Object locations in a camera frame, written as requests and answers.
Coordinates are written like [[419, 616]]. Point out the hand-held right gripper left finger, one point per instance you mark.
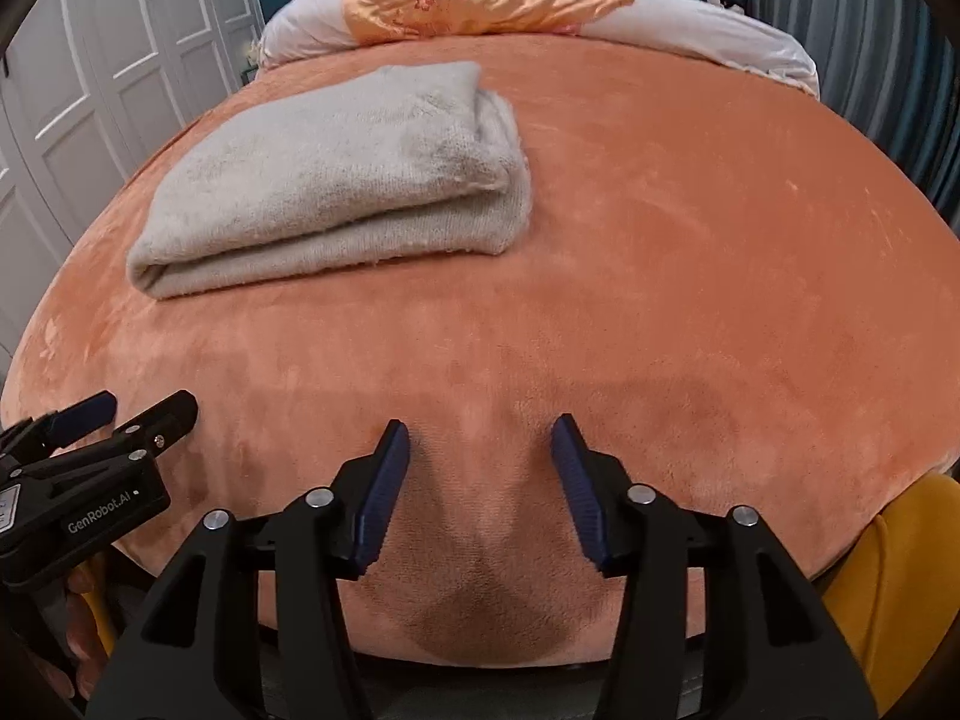
[[382, 499]]

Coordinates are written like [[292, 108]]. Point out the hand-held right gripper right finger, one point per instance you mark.
[[577, 499]]

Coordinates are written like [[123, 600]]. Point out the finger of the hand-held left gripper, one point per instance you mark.
[[169, 416], [91, 412]]

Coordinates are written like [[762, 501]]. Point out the beige knit towel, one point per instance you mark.
[[337, 172]]

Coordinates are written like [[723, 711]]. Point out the person's left hand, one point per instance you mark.
[[79, 641]]

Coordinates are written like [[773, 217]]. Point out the orange plush bed blanket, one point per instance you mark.
[[637, 277]]

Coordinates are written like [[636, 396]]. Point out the person's yellow clothing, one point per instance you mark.
[[900, 585]]

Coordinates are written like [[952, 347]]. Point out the white panelled wardrobe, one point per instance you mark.
[[90, 75]]

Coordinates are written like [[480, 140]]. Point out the white pillow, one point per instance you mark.
[[465, 4]]

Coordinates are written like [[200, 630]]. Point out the grey-blue curtain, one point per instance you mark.
[[862, 52]]

